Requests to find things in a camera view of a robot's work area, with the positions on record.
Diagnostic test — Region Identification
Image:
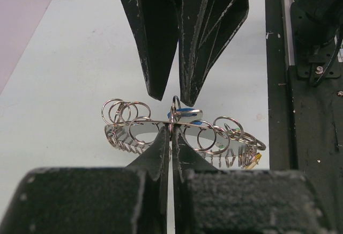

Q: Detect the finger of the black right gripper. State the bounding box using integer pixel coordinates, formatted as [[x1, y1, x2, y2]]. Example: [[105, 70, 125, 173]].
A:
[[121, 0, 181, 100], [179, 0, 249, 105]]

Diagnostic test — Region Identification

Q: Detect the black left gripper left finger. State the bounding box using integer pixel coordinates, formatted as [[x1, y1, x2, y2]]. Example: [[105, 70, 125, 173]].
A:
[[1, 126, 169, 233]]

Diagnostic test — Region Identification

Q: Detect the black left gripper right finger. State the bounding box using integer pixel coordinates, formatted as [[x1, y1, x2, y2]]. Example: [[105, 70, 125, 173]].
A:
[[172, 136, 335, 233]]

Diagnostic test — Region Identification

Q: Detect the yellow tag key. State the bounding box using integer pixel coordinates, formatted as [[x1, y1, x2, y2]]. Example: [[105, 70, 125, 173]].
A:
[[244, 153, 262, 170]]

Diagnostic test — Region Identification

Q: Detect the steel disc with key rings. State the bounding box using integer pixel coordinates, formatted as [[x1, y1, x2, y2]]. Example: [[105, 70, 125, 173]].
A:
[[101, 99, 266, 169]]

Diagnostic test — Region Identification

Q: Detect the blue tag key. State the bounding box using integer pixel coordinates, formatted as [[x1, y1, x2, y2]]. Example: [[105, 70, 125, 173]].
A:
[[167, 96, 203, 126]]

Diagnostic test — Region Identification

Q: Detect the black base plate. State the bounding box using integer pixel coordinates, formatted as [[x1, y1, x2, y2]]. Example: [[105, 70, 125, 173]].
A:
[[265, 0, 342, 231]]

